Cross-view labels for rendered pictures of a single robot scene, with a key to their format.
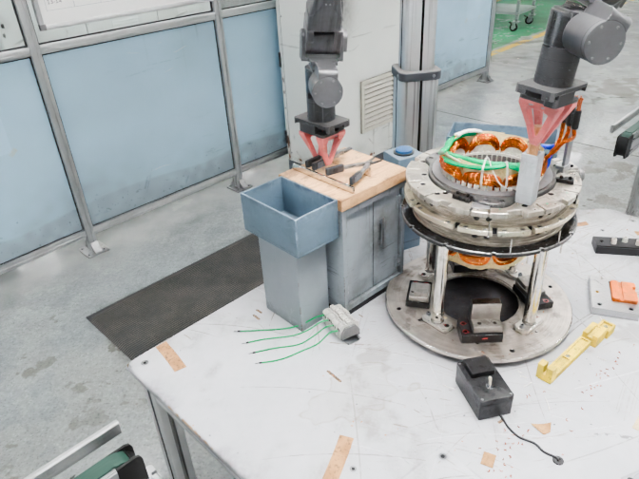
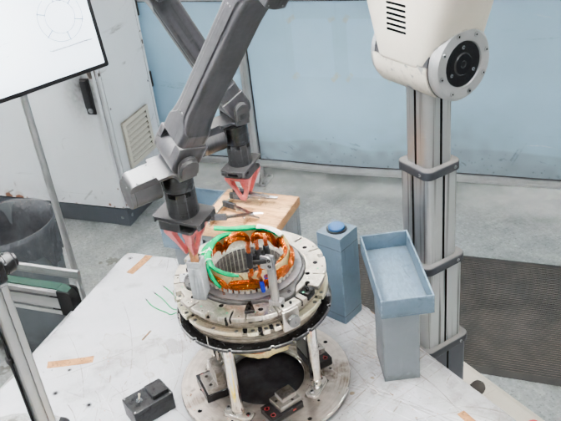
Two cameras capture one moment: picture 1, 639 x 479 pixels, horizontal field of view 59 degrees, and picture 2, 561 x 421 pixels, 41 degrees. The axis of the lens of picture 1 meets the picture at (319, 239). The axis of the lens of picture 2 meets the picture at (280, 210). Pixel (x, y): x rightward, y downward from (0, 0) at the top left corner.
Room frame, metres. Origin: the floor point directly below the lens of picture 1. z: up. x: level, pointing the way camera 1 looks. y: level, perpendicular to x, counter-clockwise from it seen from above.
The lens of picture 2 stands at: (0.54, -1.54, 1.98)
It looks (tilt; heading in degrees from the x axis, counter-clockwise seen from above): 30 degrees down; 67
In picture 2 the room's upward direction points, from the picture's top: 7 degrees counter-clockwise
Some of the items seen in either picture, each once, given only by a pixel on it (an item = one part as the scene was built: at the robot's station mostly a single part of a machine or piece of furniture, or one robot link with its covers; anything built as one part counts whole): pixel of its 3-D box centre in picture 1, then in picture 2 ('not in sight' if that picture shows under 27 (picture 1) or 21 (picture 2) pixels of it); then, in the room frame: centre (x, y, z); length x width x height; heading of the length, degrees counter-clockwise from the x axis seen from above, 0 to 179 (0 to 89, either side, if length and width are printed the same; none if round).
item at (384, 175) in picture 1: (343, 176); (248, 215); (1.08, -0.06, 1.05); 0.20 x 0.19 x 0.02; 131
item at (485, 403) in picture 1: (483, 385); (149, 402); (0.70, -0.27, 0.81); 0.10 x 0.06 x 0.06; 11
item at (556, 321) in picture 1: (475, 298); (265, 376); (0.97, -0.33, 0.80); 0.39 x 0.39 x 0.01
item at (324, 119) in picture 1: (320, 108); (240, 154); (1.10, -0.02, 1.20); 0.10 x 0.07 x 0.07; 42
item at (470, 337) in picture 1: (479, 330); (212, 384); (0.85, -0.31, 0.81); 0.08 x 0.05 x 0.02; 88
